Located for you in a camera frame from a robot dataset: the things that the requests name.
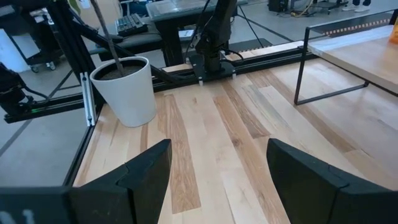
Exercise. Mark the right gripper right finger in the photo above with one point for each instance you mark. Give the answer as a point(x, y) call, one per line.
point(311, 193)

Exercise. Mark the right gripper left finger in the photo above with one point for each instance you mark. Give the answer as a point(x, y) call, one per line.
point(133, 193)

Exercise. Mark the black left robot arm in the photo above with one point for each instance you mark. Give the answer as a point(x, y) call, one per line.
point(217, 28)

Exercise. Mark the wooden shelf with black legs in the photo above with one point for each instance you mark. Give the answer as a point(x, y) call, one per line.
point(357, 59)

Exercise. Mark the white plant pot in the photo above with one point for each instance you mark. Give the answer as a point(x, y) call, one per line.
point(130, 96)

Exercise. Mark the dark grey desk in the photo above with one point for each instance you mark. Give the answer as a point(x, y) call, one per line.
point(140, 40)

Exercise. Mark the black computer mouse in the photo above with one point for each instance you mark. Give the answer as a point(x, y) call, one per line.
point(115, 38)

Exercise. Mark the black computer keyboard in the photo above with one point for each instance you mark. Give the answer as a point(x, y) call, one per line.
point(130, 25)

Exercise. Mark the white paper sheet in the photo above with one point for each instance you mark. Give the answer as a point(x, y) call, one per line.
point(186, 33)

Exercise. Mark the black mat with striped edge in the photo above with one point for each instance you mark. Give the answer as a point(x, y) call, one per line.
point(357, 27)

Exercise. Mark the white wheeled cart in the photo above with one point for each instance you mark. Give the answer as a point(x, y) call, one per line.
point(18, 49)

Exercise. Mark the large grey flat panel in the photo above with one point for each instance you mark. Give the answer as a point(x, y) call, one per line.
point(174, 9)

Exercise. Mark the person's shoe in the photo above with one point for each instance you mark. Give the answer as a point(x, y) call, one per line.
point(363, 8)
point(349, 7)

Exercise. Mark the black wheeled cart base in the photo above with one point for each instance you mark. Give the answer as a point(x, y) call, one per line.
point(329, 4)

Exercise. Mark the black equipment case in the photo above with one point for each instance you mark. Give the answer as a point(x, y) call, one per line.
point(280, 5)

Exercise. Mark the silver aluminium bracket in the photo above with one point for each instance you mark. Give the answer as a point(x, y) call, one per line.
point(88, 99)

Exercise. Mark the black aluminium table frame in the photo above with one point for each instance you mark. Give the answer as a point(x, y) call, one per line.
point(273, 62)

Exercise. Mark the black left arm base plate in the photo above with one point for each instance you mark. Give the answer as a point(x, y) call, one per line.
point(205, 74)

